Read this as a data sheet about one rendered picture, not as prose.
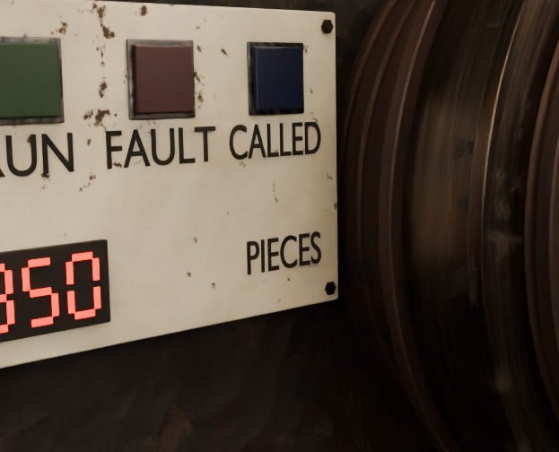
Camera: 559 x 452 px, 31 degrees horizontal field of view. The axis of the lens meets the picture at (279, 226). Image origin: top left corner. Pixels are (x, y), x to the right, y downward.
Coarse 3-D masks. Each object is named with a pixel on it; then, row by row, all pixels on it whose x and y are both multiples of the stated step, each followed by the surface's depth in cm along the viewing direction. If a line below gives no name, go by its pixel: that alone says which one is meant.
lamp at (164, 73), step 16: (144, 48) 52; (160, 48) 52; (176, 48) 53; (144, 64) 52; (160, 64) 52; (176, 64) 53; (144, 80) 52; (160, 80) 53; (176, 80) 53; (192, 80) 54; (144, 96) 52; (160, 96) 53; (176, 96) 53; (192, 96) 54; (144, 112) 52; (160, 112) 53; (176, 112) 54
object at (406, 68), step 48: (432, 0) 57; (384, 48) 63; (384, 96) 62; (336, 144) 64; (384, 144) 56; (336, 192) 64; (384, 192) 56; (384, 240) 56; (384, 288) 57; (384, 336) 65; (384, 384) 69; (432, 432) 60
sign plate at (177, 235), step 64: (0, 0) 47; (64, 0) 49; (64, 64) 49; (128, 64) 52; (192, 64) 54; (320, 64) 61; (0, 128) 48; (64, 128) 50; (128, 128) 52; (192, 128) 55; (256, 128) 58; (320, 128) 61; (0, 192) 48; (64, 192) 50; (128, 192) 53; (192, 192) 55; (256, 192) 58; (320, 192) 62; (0, 256) 48; (64, 256) 50; (128, 256) 53; (192, 256) 56; (256, 256) 58; (320, 256) 62; (0, 320) 48; (64, 320) 50; (128, 320) 53; (192, 320) 56
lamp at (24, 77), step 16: (0, 48) 47; (16, 48) 47; (32, 48) 48; (48, 48) 48; (0, 64) 47; (16, 64) 47; (32, 64) 48; (48, 64) 48; (0, 80) 47; (16, 80) 47; (32, 80) 48; (48, 80) 48; (0, 96) 47; (16, 96) 47; (32, 96) 48; (48, 96) 49; (0, 112) 47; (16, 112) 48; (32, 112) 48; (48, 112) 49
